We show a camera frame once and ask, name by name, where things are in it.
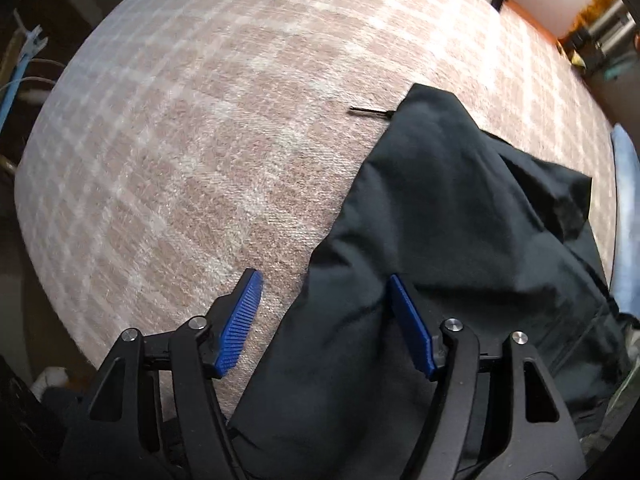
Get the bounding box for dark green-black pants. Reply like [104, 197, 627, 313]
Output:
[229, 84, 630, 479]

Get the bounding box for light blue folded cloth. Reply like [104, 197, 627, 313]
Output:
[611, 124, 640, 318]

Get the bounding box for light blue chair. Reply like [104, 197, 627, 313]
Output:
[0, 54, 32, 130]

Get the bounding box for white clip-on desk lamp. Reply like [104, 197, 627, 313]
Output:
[12, 9, 49, 64]

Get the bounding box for cluttered shelf items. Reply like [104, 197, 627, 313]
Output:
[556, 0, 639, 79]

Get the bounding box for white cables on floor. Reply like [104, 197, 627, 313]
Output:
[0, 56, 66, 106]

